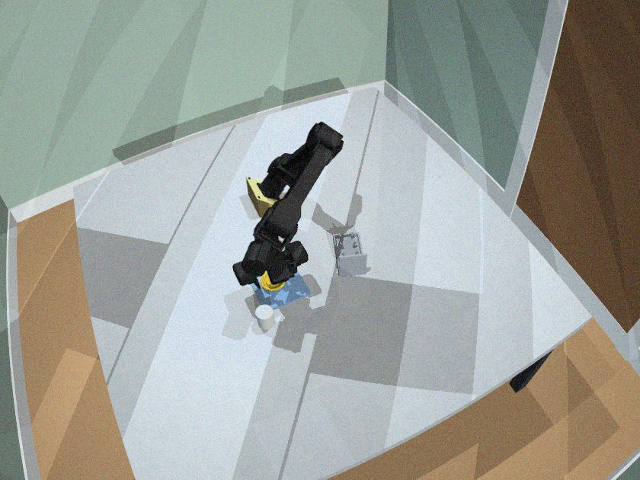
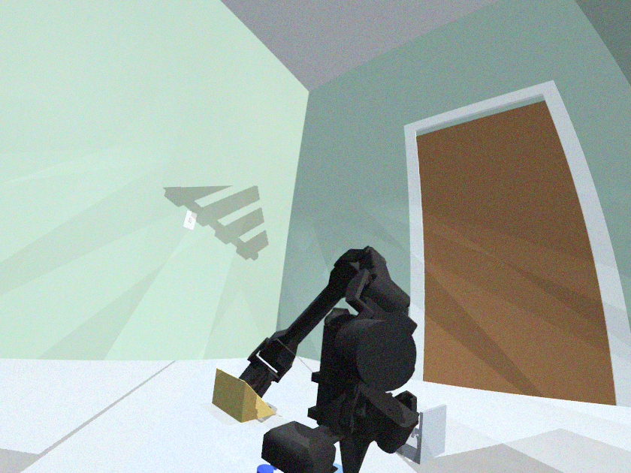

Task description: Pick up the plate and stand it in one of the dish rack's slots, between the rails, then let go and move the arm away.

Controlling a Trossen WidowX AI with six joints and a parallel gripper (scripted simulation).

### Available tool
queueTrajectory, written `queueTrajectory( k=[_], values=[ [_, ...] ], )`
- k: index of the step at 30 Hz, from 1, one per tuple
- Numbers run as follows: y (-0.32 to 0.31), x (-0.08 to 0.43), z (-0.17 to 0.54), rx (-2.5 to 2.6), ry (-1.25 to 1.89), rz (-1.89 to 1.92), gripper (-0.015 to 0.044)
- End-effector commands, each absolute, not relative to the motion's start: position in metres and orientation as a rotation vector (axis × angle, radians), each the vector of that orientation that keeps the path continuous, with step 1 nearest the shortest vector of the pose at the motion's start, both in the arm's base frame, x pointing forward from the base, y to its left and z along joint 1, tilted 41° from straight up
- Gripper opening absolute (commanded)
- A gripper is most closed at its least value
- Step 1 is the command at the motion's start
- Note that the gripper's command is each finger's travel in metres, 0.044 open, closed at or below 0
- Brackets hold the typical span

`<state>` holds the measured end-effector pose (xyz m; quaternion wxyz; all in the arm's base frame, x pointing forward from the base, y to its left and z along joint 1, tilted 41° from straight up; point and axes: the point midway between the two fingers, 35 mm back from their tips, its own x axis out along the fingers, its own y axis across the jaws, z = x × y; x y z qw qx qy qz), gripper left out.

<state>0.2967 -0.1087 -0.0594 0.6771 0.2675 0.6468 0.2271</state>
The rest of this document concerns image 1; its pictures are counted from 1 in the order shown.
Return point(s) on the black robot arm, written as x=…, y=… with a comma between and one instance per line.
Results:
x=299, y=171

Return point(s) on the grey cylinder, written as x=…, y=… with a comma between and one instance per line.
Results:
x=265, y=317

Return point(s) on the grey dish rack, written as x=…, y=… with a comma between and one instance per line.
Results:
x=351, y=260

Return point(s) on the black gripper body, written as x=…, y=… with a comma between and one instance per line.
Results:
x=294, y=252

